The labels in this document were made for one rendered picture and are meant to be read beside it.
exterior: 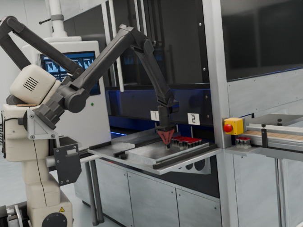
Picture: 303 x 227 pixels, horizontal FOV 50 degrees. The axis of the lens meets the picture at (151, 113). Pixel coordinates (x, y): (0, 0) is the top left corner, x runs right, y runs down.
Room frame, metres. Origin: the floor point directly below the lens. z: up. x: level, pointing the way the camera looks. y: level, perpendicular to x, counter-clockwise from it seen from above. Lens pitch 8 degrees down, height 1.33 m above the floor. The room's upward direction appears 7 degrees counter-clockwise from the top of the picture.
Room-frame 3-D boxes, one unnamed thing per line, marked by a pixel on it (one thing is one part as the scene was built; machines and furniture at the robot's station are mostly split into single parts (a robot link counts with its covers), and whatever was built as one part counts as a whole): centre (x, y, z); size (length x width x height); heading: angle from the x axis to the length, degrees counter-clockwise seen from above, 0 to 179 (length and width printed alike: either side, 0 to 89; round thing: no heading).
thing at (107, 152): (1.77, 0.01, 0.87); 0.70 x 0.48 x 0.02; 36
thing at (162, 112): (1.69, -0.07, 1.09); 0.07 x 0.06 x 0.07; 134
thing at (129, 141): (1.95, 0.05, 0.90); 0.34 x 0.26 x 0.04; 126
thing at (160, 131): (1.69, -0.07, 0.96); 0.07 x 0.07 x 0.09; 50
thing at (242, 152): (1.56, -0.43, 0.87); 0.14 x 0.13 x 0.02; 126
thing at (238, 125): (1.55, -0.39, 0.99); 0.08 x 0.07 x 0.07; 126
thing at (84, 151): (2.11, 0.44, 0.82); 0.40 x 0.14 x 0.02; 131
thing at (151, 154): (1.61, -0.06, 0.90); 0.34 x 0.26 x 0.04; 126
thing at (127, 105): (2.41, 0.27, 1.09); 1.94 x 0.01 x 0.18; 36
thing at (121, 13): (2.17, 0.08, 1.50); 0.47 x 0.01 x 0.59; 36
